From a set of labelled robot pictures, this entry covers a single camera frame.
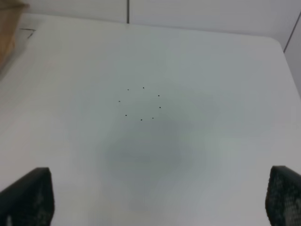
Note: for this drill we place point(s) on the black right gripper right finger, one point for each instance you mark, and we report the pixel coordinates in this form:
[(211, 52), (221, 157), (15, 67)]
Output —
[(283, 197)]

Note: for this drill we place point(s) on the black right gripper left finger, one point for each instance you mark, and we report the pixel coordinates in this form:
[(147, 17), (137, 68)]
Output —
[(29, 201)]

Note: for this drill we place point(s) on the brown linen tote bag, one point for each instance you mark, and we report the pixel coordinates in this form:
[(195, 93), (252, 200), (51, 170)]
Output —
[(10, 15)]

